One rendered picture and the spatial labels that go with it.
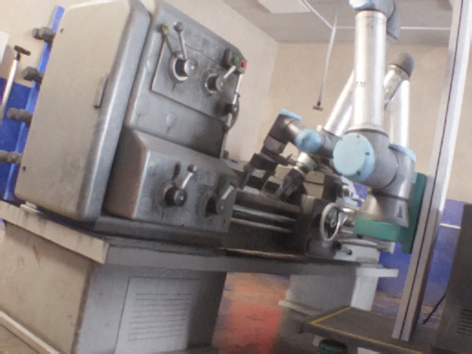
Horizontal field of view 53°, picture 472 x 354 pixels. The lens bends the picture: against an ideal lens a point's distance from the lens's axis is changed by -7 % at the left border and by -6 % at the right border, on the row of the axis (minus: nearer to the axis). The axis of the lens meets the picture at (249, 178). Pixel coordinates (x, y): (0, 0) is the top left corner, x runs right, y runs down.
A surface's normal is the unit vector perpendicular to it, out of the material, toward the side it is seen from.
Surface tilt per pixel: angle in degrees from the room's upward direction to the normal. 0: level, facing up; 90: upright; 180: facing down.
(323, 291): 90
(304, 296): 90
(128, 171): 90
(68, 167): 90
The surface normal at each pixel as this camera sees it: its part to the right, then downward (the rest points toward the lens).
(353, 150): -0.74, -0.12
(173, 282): 0.80, 0.15
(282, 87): -0.55, -0.18
